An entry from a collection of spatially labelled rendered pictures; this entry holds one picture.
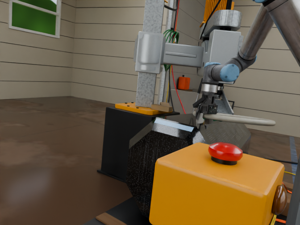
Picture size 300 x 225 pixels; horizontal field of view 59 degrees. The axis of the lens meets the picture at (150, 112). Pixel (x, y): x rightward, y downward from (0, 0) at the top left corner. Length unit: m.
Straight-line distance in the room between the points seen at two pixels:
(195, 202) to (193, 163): 0.04
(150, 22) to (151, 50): 0.29
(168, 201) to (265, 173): 0.11
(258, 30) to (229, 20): 0.96
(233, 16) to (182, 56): 0.80
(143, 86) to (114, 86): 5.82
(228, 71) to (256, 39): 0.20
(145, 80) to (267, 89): 4.70
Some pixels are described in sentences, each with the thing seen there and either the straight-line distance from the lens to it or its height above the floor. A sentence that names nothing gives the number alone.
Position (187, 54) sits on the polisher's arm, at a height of 1.39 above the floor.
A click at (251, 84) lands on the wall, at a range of 7.14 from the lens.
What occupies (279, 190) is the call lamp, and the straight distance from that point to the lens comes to 0.31.
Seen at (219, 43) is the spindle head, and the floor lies 1.45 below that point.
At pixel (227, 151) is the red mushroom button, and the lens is 0.31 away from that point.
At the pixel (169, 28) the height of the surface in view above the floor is 1.95.
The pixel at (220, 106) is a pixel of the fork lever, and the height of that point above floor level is 0.96.
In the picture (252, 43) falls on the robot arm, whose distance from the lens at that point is 1.38.
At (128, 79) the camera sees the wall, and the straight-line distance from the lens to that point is 8.33.
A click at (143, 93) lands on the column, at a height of 0.92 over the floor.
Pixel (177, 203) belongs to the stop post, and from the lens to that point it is 0.30.
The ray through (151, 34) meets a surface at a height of 1.54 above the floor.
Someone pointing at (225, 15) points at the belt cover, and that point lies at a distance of 2.27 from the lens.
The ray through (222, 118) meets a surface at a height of 0.96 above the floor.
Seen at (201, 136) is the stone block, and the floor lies 0.78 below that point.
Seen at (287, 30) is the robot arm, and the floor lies 1.35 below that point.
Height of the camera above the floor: 1.17
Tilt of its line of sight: 9 degrees down
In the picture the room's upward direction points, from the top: 6 degrees clockwise
